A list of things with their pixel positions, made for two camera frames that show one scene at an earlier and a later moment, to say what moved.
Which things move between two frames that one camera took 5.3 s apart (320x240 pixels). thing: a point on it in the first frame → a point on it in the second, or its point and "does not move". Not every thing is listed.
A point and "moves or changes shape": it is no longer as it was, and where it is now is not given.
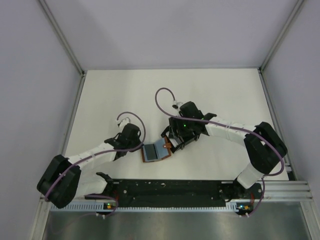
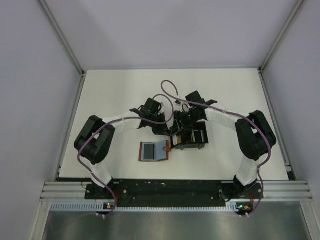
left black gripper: (138, 140) → (162, 130)
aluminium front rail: (286, 191) does not move
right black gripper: (175, 122) → (178, 126)
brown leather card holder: (160, 149) moves or changes shape
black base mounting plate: (177, 192) does not move
